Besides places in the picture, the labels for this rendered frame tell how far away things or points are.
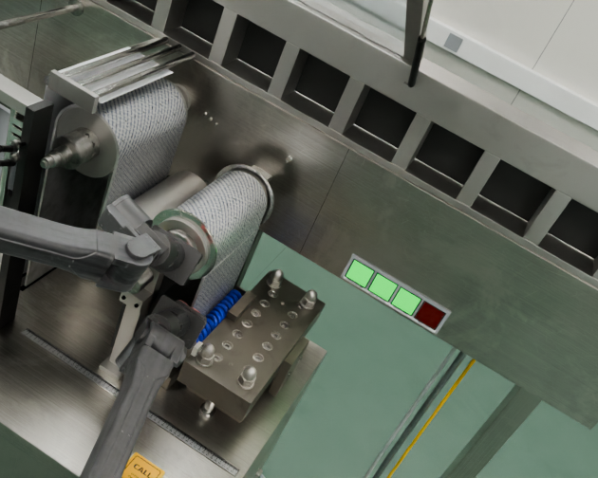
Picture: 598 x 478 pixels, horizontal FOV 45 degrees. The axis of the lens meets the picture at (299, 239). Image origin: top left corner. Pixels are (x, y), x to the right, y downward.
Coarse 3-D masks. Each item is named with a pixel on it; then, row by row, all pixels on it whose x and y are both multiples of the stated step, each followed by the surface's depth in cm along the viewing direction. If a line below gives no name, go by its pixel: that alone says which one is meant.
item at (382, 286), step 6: (378, 276) 160; (378, 282) 160; (384, 282) 160; (390, 282) 159; (372, 288) 162; (378, 288) 161; (384, 288) 160; (390, 288) 160; (378, 294) 162; (384, 294) 161; (390, 294) 160
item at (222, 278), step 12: (252, 240) 158; (240, 252) 154; (228, 264) 150; (240, 264) 160; (216, 276) 146; (228, 276) 156; (204, 288) 143; (216, 288) 153; (228, 288) 163; (204, 300) 148; (216, 300) 159; (204, 312) 154
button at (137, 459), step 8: (136, 456) 136; (128, 464) 134; (136, 464) 134; (144, 464) 135; (152, 464) 136; (128, 472) 132; (136, 472) 133; (144, 472) 134; (152, 472) 134; (160, 472) 135
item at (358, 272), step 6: (354, 264) 161; (360, 264) 160; (348, 270) 162; (354, 270) 162; (360, 270) 161; (366, 270) 160; (372, 270) 160; (348, 276) 163; (354, 276) 162; (360, 276) 162; (366, 276) 161; (360, 282) 162; (366, 282) 162
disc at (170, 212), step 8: (160, 216) 135; (168, 216) 135; (176, 216) 134; (184, 216) 133; (192, 216) 132; (152, 224) 137; (200, 224) 132; (208, 232) 132; (208, 240) 133; (208, 248) 134; (208, 256) 135; (208, 264) 136; (200, 272) 137; (208, 272) 137
